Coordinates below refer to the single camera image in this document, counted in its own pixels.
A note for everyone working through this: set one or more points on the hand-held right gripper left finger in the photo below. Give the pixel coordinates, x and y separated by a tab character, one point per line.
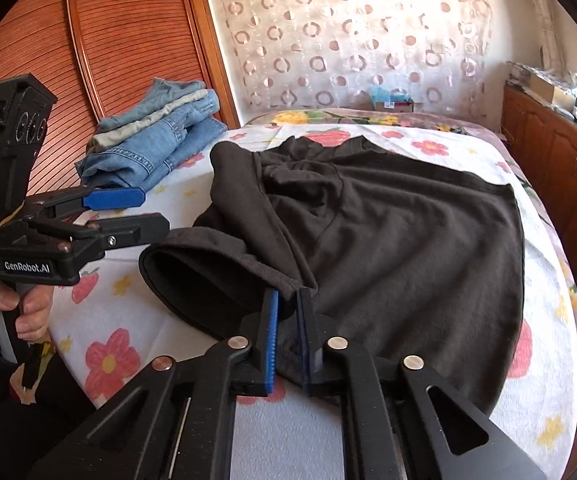
271	340

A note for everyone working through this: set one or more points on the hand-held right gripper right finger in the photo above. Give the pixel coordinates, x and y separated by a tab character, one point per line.
304	345

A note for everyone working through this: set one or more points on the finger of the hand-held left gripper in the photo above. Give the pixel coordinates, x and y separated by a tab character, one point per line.
133	230
113	198

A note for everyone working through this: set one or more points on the black pants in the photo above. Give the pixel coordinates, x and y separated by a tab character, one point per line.
393	260

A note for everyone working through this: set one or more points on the olive folded pants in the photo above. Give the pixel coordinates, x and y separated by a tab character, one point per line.
133	132

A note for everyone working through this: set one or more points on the person's left hand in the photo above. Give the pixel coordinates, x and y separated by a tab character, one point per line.
33	305

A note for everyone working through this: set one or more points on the white floral bed sheet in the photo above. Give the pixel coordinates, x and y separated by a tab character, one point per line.
133	310

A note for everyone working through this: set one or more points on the light blue folded jeans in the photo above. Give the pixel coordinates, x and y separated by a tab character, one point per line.
158	102

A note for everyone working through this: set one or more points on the wooden slatted wardrobe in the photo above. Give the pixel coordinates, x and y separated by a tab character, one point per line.
118	35

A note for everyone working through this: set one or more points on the grey floral blanket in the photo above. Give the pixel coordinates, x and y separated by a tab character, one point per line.
418	121

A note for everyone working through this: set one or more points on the cardboard box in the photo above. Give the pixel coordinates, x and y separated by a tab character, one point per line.
393	106

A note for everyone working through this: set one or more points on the blue plastic bag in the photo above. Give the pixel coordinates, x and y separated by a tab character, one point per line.
386	92

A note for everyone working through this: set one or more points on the wooden cabinet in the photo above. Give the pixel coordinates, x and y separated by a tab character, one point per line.
553	160

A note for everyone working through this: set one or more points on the pile of assorted boxes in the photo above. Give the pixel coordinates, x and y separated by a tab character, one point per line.
548	87

